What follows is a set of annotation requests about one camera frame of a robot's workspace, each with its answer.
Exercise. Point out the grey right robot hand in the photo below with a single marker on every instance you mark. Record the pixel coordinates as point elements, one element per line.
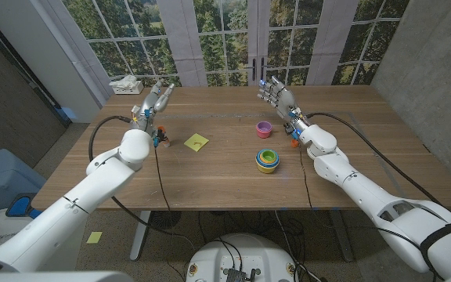
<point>282,100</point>

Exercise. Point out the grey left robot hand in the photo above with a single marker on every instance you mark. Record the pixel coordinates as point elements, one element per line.
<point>151,105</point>

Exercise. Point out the glue stick with orange cap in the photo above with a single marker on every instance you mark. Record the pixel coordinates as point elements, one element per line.
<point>163,136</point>

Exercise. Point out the yellow sticky note pad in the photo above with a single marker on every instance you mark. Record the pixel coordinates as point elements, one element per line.
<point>196,142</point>

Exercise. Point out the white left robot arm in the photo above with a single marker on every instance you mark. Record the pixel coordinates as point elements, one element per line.
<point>73,203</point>

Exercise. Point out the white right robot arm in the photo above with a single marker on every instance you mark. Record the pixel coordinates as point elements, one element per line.
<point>386,196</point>

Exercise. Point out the pink toy cup purple inside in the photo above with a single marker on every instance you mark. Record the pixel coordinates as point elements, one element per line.
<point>264,129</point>

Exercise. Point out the small orange toy cup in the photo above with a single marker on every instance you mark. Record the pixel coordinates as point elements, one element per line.
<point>294,143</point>

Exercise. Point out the green toy cup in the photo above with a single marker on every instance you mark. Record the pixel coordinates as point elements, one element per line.
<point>268,156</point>

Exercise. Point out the orange nested toy cup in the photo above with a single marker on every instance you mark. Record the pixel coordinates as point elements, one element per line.
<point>267,163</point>

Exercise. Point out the blue toy cup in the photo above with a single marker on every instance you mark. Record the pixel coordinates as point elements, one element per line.
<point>266,165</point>

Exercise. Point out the stacked yellow green cups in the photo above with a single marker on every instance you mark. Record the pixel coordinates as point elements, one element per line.
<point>266,170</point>

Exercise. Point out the yellow sticky note on floor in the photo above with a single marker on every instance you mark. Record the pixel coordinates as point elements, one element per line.
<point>94,237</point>

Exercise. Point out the white tissue box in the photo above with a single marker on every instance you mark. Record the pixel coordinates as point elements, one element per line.
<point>129,90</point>

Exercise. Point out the crumpled white tissue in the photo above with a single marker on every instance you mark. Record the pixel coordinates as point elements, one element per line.
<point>123,81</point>

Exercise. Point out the black round vented disc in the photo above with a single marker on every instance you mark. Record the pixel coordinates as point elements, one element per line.
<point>165,219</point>

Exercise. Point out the white table leg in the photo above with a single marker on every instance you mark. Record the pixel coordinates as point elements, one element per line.
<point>138,239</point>

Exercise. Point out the white robot torso base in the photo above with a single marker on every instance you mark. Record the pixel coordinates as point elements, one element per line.
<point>241,254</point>

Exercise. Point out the blue-grey bin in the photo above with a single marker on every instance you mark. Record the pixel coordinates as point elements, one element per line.
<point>2,176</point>

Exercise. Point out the small blue box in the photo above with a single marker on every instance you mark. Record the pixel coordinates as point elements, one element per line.
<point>20,207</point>

